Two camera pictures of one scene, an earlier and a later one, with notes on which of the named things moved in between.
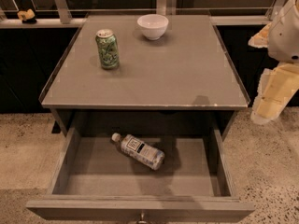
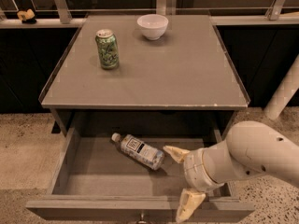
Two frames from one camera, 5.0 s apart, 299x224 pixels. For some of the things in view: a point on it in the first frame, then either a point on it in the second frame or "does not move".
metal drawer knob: (142, 221) does not move
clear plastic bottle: (147, 154) does not move
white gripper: (285, 36) → (193, 168)
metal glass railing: (65, 6) does not move
